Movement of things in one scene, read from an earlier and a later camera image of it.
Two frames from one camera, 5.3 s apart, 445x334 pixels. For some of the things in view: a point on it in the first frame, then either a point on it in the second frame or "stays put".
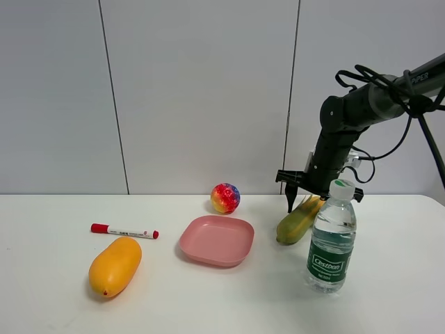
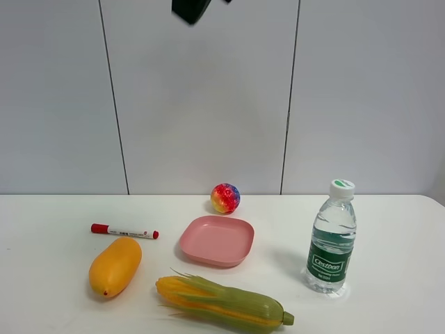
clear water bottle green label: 333,240 stays put
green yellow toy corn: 299,222 to 189,295
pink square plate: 218,240 stays put
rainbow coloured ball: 225,198 stays put
